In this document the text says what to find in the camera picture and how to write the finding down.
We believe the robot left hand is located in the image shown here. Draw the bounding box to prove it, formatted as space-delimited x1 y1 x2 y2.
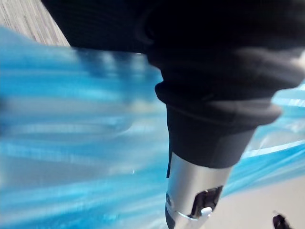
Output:
41 0 305 229

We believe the blue plastic trash bag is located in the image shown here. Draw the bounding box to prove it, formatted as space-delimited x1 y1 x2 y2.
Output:
0 24 305 229

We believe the small black object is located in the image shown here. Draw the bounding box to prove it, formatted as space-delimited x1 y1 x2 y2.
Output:
272 210 292 229

